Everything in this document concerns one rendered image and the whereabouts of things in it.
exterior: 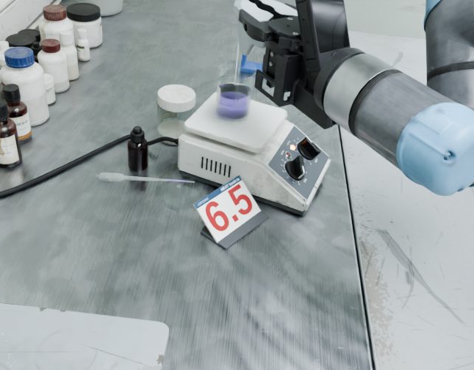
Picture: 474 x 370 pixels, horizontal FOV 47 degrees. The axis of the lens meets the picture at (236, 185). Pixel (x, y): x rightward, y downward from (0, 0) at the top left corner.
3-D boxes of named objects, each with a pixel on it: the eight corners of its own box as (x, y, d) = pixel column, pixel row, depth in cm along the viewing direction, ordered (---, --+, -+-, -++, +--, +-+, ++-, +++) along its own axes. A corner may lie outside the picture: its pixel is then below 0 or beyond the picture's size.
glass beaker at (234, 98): (231, 130, 76) (237, 78, 71) (206, 113, 79) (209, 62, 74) (261, 117, 79) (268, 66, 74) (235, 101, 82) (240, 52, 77)
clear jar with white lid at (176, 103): (201, 136, 89) (203, 94, 84) (176, 151, 85) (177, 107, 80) (174, 122, 91) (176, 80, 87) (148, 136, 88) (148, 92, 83)
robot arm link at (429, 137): (465, 207, 50) (420, 198, 44) (381, 147, 57) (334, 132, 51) (518, 134, 47) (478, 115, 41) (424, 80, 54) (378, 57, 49)
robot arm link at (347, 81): (358, 76, 49) (420, 62, 52) (325, 56, 51) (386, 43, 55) (340, 145, 53) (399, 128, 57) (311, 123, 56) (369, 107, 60)
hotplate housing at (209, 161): (328, 170, 85) (339, 127, 80) (303, 219, 75) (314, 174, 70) (200, 131, 90) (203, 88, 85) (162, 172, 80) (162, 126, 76)
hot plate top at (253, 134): (289, 115, 81) (289, 110, 81) (260, 155, 72) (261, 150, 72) (216, 94, 84) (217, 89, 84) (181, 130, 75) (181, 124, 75)
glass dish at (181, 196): (187, 182, 79) (188, 169, 78) (209, 202, 76) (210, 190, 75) (155, 194, 76) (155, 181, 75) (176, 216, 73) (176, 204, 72)
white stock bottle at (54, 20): (51, 55, 107) (45, 0, 100) (81, 59, 106) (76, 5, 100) (38, 68, 102) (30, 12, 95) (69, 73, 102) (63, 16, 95)
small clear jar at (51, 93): (29, 99, 93) (25, 76, 90) (49, 93, 95) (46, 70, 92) (40, 109, 91) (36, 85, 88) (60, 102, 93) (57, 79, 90)
